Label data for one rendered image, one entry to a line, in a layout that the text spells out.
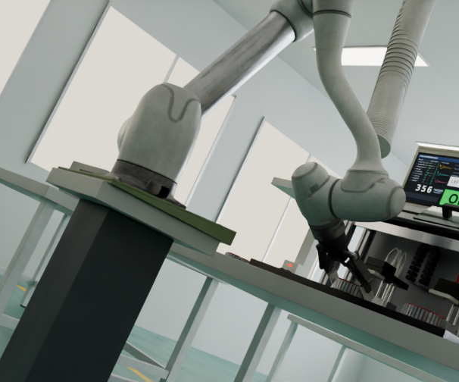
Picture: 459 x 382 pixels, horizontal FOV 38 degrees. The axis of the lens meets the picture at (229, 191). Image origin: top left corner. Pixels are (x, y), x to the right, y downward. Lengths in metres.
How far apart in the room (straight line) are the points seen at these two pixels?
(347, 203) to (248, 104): 5.77
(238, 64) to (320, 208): 0.45
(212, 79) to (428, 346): 0.86
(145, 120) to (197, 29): 5.42
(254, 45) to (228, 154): 5.42
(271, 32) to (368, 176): 0.51
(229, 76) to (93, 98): 4.58
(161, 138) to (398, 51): 2.21
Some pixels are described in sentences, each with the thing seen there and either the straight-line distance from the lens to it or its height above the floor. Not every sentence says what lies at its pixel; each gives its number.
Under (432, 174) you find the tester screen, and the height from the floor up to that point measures 1.23.
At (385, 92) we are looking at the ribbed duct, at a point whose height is 1.86.
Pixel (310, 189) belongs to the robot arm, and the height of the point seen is 0.97.
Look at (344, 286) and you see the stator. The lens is 1.87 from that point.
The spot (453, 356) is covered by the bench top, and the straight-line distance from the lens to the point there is 1.42.
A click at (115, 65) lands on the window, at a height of 2.16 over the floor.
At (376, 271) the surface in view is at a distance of 1.93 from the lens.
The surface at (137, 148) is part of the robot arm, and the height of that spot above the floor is 0.86.
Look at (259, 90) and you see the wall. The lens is 7.43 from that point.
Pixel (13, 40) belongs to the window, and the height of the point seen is 1.84.
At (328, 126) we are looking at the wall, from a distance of 8.22.
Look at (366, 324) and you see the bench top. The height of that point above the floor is 0.71.
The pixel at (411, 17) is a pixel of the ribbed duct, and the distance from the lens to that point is 3.67.
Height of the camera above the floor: 0.64
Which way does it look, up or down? 8 degrees up
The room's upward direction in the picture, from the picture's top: 25 degrees clockwise
